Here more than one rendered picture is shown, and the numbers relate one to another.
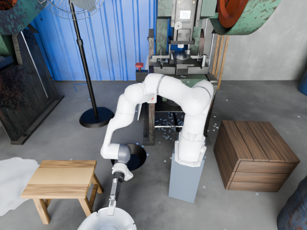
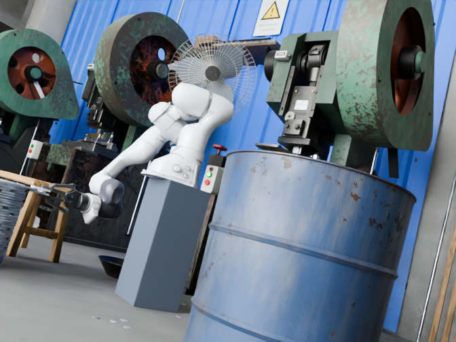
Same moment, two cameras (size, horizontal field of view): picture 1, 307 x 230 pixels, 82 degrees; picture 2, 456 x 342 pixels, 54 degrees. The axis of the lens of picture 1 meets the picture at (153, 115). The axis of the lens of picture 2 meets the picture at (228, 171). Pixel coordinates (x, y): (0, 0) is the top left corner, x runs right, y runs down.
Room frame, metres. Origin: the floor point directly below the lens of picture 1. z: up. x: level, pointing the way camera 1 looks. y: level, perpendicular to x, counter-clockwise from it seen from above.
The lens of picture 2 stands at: (-0.46, -1.44, 0.30)
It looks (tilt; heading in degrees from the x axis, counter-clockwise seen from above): 8 degrees up; 40
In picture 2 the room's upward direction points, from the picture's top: 16 degrees clockwise
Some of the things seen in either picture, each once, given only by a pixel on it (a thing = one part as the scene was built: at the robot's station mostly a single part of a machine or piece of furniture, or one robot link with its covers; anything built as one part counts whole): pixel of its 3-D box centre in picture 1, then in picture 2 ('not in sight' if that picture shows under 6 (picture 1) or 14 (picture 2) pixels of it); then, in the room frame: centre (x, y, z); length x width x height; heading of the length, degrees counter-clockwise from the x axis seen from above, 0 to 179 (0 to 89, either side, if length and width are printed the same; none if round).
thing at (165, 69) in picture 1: (178, 64); not in sight; (1.52, -0.22, 0.68); 0.45 x 0.30 x 0.06; 91
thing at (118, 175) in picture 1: (117, 181); (74, 200); (0.62, 0.21, 0.29); 0.09 x 0.07 x 0.08; 179
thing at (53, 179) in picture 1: (69, 192); (28, 216); (0.62, 0.53, 0.16); 0.34 x 0.24 x 0.34; 90
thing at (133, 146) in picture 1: (129, 159); (127, 271); (1.00, 0.21, 0.04); 0.30 x 0.30 x 0.07
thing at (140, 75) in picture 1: (142, 81); (216, 172); (1.28, 0.09, 0.62); 0.10 x 0.06 x 0.20; 91
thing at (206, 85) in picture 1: (198, 105); (207, 123); (0.79, -0.24, 0.71); 0.18 x 0.11 x 0.25; 151
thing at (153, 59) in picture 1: (159, 54); not in sight; (1.52, -0.05, 0.76); 0.17 x 0.06 x 0.10; 91
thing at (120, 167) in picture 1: (123, 172); (90, 209); (0.69, 0.19, 0.27); 0.13 x 0.05 x 0.12; 89
